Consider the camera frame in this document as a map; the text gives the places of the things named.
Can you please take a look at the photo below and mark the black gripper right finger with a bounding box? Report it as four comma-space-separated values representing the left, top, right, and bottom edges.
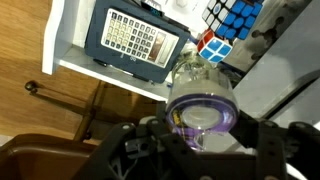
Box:
232, 111, 320, 180

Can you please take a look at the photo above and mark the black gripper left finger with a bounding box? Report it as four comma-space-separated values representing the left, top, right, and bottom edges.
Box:
71, 117, 208, 180

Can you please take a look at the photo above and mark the open white drawer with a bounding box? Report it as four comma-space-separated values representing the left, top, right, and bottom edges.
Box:
41, 0, 248, 103

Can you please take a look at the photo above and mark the brown leather swivel chair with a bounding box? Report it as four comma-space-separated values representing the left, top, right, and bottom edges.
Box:
0, 79, 158, 180

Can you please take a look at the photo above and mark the small clear glass jar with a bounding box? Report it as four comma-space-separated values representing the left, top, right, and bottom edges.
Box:
171, 49, 218, 73

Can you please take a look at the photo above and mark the dark blue calculator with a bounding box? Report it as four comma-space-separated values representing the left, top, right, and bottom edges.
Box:
84, 0, 191, 84

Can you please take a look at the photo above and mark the small two-by-two puzzle cube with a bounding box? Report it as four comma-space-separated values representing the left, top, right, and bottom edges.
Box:
196, 29, 234, 64

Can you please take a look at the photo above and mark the large blue puzzle cube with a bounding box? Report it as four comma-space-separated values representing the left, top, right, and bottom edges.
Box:
201, 0, 265, 41

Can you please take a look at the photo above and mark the small black digital device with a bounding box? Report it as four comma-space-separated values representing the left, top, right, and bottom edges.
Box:
139, 0, 165, 18

